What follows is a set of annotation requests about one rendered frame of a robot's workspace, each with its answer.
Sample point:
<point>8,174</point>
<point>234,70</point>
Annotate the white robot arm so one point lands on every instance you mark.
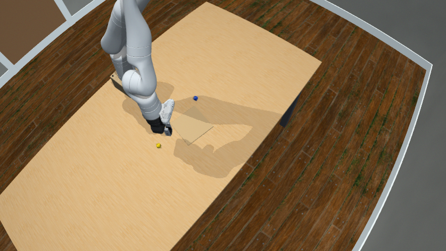
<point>132,51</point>

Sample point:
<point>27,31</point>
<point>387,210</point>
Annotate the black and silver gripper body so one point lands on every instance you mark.
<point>158,118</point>

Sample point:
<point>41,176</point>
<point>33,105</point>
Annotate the beige square mat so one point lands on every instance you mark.
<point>191,125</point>

